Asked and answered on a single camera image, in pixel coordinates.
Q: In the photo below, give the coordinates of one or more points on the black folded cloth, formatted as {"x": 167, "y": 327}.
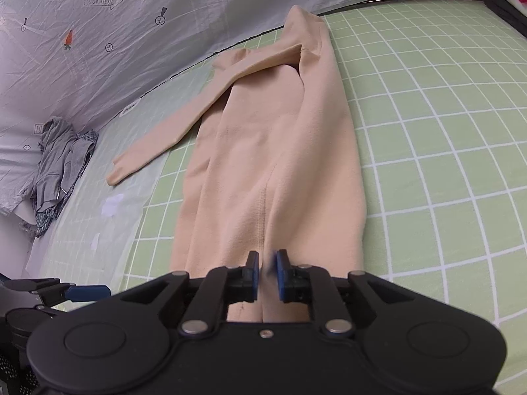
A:
{"x": 510, "y": 16}

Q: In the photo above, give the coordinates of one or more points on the white carrot-print sheet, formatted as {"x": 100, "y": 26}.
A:
{"x": 123, "y": 41}

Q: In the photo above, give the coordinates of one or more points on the grey crumpled garment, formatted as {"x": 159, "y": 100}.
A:
{"x": 57, "y": 160}

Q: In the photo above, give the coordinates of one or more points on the white paper scrap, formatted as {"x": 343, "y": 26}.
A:
{"x": 111, "y": 205}

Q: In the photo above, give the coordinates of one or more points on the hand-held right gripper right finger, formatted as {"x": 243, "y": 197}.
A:
{"x": 282, "y": 275}

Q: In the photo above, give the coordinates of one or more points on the beige long-sleeve shirt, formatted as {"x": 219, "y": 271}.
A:
{"x": 267, "y": 152}

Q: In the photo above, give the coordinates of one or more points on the crumpled grey clothes pile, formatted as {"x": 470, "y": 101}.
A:
{"x": 49, "y": 218}

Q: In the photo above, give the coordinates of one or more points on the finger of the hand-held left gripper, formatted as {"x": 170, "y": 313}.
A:
{"x": 88, "y": 292}

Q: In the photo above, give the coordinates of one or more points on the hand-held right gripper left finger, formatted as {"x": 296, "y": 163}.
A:
{"x": 254, "y": 273}

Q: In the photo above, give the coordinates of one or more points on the green grid mat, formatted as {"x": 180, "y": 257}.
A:
{"x": 432, "y": 131}

